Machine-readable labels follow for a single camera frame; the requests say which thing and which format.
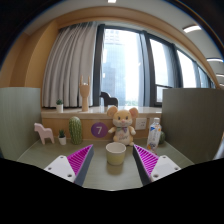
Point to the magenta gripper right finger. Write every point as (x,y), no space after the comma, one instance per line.
(152,167)

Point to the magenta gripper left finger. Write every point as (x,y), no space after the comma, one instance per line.
(73,167)

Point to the clear plastic water bottle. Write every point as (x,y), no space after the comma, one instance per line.
(154,135)

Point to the round green cactus figure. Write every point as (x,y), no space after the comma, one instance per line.
(162,138)

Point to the small potted plant on table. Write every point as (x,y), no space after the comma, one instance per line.
(62,137)

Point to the pale yellow paper cup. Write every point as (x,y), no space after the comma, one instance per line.
(115,153)

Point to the tall green cactus figure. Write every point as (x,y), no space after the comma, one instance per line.
(75,130)

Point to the pink toy horse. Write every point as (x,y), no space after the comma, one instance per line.
(44,133)

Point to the purple round number sign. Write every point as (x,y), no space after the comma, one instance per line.
(99,130)

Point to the plush mouse toy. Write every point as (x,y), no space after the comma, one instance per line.
(122,124)

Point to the green right partition panel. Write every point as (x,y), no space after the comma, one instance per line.
(193,121)

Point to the green partition panel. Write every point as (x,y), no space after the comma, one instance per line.
(193,121)
(19,111)

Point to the small potted plant on sill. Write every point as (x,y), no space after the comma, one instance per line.
(59,105)

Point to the black toy horse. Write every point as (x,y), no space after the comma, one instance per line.
(108,100)

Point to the wooden hand model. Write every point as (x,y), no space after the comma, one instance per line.
(84,92)

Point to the green left partition panel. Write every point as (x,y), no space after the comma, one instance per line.
(19,111)

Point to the beige curtain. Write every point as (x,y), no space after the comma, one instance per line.
(71,58)

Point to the white wall socket left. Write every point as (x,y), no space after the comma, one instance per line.
(140,123)

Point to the white wall socket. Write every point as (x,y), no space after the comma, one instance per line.
(140,123)
(151,120)

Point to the white wall socket right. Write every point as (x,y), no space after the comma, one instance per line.
(151,120)

